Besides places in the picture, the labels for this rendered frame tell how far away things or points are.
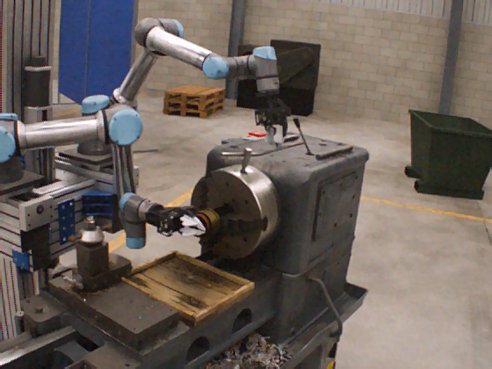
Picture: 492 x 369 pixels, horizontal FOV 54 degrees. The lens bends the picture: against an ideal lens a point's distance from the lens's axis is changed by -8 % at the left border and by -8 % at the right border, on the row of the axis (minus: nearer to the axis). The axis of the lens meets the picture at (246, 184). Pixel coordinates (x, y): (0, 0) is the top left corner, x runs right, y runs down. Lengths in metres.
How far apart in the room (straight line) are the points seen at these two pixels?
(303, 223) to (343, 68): 9.98
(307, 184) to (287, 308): 0.49
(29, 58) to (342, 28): 10.04
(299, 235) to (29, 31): 1.28
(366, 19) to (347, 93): 1.71
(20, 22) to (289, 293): 1.43
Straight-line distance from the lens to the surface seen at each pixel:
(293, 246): 1.86
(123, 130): 1.69
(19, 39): 2.06
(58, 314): 1.54
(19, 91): 2.08
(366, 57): 11.65
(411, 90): 11.64
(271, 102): 1.79
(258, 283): 1.83
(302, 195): 1.79
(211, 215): 1.69
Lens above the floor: 1.72
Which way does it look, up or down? 17 degrees down
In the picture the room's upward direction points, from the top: 5 degrees clockwise
